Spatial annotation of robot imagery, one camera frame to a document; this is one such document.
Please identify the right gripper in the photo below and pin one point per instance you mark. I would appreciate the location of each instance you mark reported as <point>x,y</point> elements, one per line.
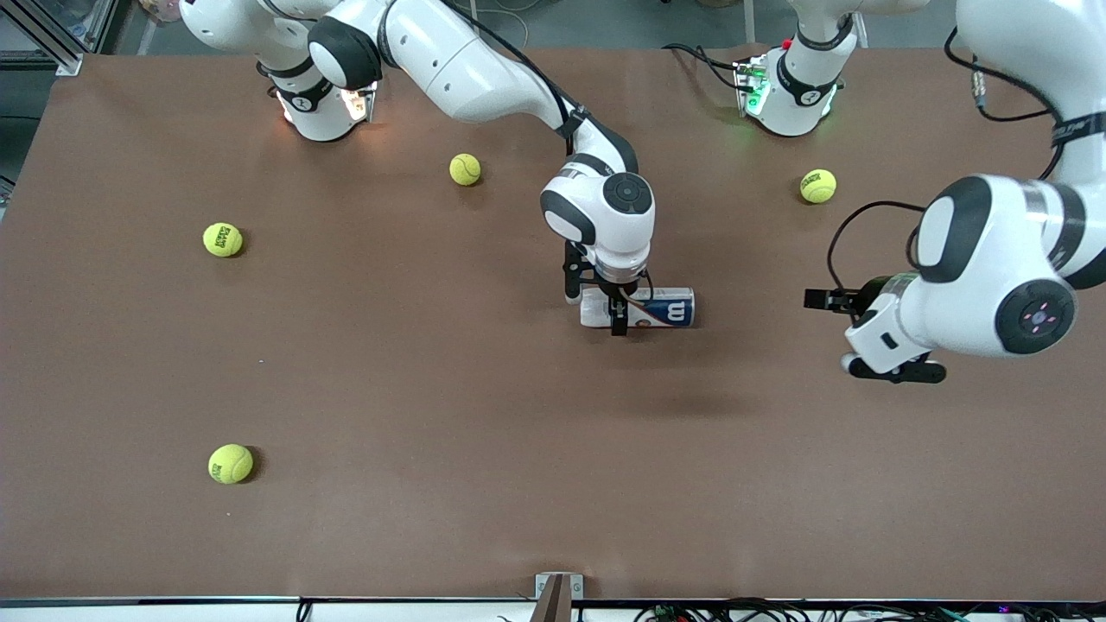
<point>619,298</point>

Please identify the white metal post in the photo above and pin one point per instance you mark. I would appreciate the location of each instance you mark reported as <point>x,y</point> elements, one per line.
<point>861,30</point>
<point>748,22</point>

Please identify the silver aluminium frame profile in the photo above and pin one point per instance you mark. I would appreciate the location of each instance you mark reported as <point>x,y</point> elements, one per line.
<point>47,34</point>

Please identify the grey metal mount bracket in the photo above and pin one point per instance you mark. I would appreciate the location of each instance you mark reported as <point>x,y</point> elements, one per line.
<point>544,586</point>

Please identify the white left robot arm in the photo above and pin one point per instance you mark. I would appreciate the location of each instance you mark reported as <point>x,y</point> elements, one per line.
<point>985,259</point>

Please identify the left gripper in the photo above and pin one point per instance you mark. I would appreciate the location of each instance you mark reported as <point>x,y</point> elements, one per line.
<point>873,293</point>

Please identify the yellow-green tennis ball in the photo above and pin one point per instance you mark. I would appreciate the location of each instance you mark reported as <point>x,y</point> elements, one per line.
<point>222,239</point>
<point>465,169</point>
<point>817,186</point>
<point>230,464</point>

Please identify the white blue tennis can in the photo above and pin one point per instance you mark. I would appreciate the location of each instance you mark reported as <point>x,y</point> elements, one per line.
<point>665,309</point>

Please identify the pink round object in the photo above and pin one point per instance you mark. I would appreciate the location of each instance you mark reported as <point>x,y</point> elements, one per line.
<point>160,9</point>

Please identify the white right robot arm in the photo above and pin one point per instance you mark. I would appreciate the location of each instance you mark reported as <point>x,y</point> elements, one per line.
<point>484,78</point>

